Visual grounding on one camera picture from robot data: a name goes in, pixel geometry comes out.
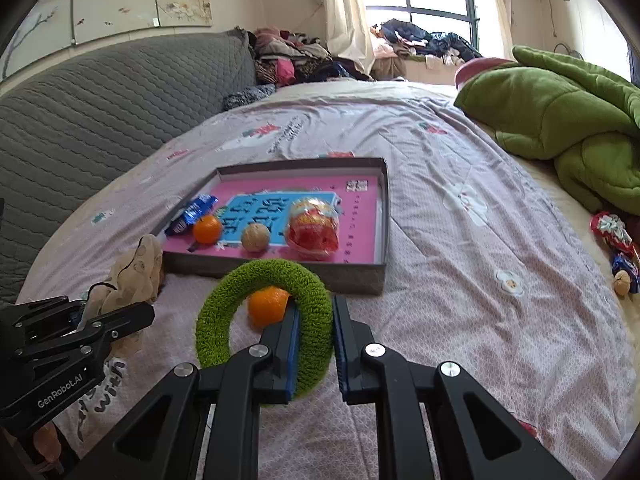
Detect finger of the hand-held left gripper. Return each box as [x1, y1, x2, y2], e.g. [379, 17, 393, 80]
[0, 296, 83, 336]
[75, 302, 156, 348]

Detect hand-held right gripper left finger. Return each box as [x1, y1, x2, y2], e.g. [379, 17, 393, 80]
[112, 307, 303, 480]

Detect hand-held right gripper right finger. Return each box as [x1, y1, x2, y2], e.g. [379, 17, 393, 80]
[332, 294, 576, 480]

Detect beige scrunchie with black cord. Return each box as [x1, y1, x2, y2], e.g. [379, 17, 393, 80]
[82, 234, 166, 356]

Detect grey cardboard box tray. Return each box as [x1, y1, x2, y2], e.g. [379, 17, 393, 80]
[159, 156, 390, 296]

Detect green fuzzy ring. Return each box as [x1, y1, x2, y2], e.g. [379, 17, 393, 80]
[195, 258, 334, 403]

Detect blue snack packet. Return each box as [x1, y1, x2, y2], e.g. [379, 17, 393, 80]
[165, 194, 221, 237]

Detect person's left hand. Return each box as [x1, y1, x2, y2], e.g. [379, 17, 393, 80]
[32, 422, 63, 461]

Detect tangerine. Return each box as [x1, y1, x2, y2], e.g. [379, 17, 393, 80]
[248, 286, 291, 330]
[192, 215, 223, 245]

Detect egg-shaped toy package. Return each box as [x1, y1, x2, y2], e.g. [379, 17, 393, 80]
[285, 197, 342, 261]

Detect strawberry printed bedsheet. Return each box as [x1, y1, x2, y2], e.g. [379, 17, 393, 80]
[17, 97, 638, 480]

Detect grey quilted headboard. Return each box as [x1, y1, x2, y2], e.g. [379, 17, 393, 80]
[0, 30, 258, 306]

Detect dark blue patterned cloth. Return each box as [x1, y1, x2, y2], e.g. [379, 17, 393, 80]
[222, 84, 277, 111]

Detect pile of clothes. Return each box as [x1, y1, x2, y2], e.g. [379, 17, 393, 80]
[247, 26, 373, 86]

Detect small blue packet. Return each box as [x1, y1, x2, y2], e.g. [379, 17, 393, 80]
[611, 252, 640, 281]

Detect red floral packet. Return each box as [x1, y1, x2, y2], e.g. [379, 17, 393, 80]
[590, 211, 637, 256]

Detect pink blanket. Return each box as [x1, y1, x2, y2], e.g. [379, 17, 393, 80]
[454, 56, 518, 88]

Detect green blanket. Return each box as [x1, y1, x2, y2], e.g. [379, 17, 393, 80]
[454, 45, 640, 216]

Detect clothes on windowsill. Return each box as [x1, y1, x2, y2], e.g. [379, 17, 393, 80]
[370, 18, 483, 68]

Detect cream curtain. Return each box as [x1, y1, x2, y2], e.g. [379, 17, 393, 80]
[487, 0, 518, 61]
[320, 0, 376, 76]

